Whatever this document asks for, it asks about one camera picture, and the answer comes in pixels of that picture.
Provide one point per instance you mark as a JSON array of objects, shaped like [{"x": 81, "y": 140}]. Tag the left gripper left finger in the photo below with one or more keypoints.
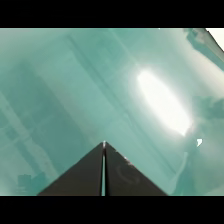
[{"x": 83, "y": 178}]

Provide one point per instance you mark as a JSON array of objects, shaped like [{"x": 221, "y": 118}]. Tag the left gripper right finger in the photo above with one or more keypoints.
[{"x": 128, "y": 178}]

